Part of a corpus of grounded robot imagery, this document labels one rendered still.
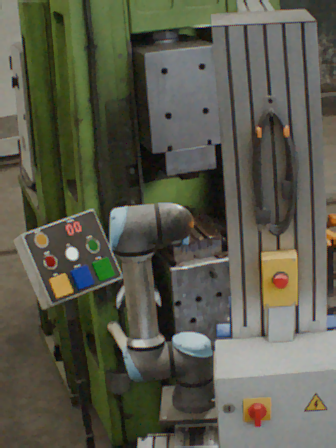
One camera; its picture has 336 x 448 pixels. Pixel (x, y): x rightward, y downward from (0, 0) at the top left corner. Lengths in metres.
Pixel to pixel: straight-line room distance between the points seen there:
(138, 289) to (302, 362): 0.67
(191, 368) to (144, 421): 1.41
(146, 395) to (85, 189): 0.99
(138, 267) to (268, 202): 0.58
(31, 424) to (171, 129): 1.68
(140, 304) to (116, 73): 1.19
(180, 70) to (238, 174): 1.34
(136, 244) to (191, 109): 1.04
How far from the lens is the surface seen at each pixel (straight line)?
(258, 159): 2.18
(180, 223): 2.66
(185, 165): 3.61
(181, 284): 3.69
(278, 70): 2.16
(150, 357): 2.76
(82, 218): 3.49
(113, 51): 3.59
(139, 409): 4.13
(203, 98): 3.58
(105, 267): 3.47
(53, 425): 4.43
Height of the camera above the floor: 2.31
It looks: 20 degrees down
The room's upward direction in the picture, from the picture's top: 5 degrees counter-clockwise
